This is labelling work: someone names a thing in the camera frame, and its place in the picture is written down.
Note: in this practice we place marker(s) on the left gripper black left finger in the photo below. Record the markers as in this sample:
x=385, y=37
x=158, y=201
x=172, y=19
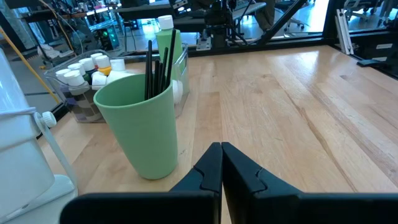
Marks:
x=186, y=205

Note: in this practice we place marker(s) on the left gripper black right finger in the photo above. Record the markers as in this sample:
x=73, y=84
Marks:
x=264, y=205

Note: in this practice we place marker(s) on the green plastic cup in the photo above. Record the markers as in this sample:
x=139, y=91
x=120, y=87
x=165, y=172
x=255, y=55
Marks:
x=140, y=130

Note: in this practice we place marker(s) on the clear plastic bin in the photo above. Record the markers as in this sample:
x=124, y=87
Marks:
x=183, y=74

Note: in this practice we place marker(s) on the black paintbrush gold ferrule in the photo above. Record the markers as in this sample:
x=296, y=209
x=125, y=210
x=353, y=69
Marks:
x=171, y=56
x=156, y=77

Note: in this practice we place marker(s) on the black paintbrush silver ferrule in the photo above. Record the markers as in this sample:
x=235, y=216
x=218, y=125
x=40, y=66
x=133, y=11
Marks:
x=150, y=71

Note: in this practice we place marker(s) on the small white paint bottle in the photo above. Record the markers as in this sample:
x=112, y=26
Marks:
x=99, y=80

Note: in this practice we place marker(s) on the large white paint bottle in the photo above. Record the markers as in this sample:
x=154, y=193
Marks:
x=119, y=67

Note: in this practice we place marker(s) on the yellow paint bottle white cap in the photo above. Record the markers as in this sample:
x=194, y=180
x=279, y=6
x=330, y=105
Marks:
x=103, y=62

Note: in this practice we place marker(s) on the large green paint bottle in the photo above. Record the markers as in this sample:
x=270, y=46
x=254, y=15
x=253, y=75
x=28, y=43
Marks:
x=164, y=40

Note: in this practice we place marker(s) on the grey paint bottle white cap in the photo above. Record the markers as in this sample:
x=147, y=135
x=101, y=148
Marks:
x=74, y=79

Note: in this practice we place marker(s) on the dark blue paint bottle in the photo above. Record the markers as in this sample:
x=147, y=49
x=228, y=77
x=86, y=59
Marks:
x=87, y=63

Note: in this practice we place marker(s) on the red paint bottle white cap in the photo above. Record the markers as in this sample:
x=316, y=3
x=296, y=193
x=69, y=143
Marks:
x=95, y=55

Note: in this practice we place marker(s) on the dark green paint bottle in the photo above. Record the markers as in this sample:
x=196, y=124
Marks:
x=74, y=66

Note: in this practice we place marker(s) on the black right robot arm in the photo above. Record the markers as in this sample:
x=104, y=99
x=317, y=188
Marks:
x=222, y=21

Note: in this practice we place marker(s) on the white tilted pitcher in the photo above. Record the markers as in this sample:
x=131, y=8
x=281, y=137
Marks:
x=21, y=155

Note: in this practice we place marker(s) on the dark grey desk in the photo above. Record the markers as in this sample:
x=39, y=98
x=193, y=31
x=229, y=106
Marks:
x=192, y=23

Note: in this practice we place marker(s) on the black computer green lights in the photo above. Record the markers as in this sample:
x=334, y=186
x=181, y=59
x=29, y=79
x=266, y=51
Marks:
x=107, y=35

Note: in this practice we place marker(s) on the person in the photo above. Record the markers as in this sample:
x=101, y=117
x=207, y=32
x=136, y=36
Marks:
x=265, y=14

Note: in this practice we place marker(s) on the silver aluminium bar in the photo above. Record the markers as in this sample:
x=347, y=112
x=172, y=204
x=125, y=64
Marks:
x=343, y=31

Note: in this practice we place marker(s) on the grey office chair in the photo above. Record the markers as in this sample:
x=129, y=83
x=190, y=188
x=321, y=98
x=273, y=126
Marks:
x=292, y=15

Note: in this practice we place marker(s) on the cluttered equipment workbench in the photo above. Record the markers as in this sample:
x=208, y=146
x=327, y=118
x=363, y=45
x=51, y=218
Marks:
x=62, y=18

